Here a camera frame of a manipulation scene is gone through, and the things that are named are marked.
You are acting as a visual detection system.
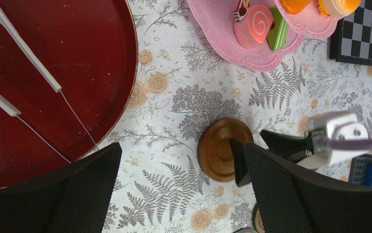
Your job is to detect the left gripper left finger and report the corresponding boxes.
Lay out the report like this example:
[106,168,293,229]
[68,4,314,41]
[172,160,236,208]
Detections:
[0,143,122,233]

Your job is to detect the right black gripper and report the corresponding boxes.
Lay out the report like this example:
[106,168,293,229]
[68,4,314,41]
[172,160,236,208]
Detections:
[229,130,315,187]

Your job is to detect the white cat-paw food tongs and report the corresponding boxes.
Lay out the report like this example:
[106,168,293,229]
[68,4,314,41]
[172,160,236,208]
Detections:
[0,0,100,164]

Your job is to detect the pink three-tier cake stand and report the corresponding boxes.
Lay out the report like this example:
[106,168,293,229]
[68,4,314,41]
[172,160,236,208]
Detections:
[187,0,340,71]

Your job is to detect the dark brown wooden coaster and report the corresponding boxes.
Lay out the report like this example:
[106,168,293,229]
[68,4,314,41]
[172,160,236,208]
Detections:
[252,205,265,233]

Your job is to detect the light brown wooden coaster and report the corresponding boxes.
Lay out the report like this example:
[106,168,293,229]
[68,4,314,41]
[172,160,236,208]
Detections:
[197,118,254,182]

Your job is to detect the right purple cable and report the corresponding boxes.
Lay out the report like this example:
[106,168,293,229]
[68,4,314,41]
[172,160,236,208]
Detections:
[329,135,372,151]

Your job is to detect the black white chessboard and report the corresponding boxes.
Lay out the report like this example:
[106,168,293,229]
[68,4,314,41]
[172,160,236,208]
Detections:
[329,0,372,66]

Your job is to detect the floral tablecloth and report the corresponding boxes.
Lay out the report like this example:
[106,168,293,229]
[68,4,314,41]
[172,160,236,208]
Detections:
[101,0,372,233]

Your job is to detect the dark grey brick baseplate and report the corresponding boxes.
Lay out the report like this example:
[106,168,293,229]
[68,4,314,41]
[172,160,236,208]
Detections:
[348,154,372,187]

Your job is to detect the orange round cookie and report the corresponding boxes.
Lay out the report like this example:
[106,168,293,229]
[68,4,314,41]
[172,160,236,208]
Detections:
[279,0,312,15]

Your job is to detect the green layered cake slice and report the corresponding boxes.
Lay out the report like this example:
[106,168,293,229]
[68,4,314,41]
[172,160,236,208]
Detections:
[267,6,289,51]

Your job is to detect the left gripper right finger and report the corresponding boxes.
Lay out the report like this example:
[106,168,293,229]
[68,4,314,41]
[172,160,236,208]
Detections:
[244,143,372,233]

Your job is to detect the dark red round tray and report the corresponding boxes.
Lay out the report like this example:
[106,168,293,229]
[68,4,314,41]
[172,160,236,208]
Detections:
[0,0,138,188]

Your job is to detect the orange pancake stack toy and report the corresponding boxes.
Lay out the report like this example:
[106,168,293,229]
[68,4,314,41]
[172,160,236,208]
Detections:
[318,0,361,17]

